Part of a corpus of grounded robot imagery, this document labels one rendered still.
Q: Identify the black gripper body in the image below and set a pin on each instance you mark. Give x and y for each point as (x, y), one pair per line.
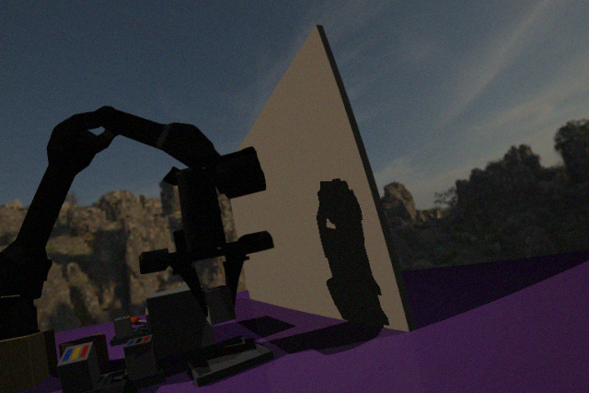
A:
(203, 229)

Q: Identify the tan flat panel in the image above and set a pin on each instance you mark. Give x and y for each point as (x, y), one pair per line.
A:
(333, 253)

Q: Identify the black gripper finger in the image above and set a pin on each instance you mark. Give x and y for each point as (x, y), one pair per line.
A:
(232, 271)
(190, 276)

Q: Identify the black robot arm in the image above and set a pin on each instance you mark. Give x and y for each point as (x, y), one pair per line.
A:
(24, 265)

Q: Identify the orange-handled screwdriver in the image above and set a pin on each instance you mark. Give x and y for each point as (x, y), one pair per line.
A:
(136, 320)

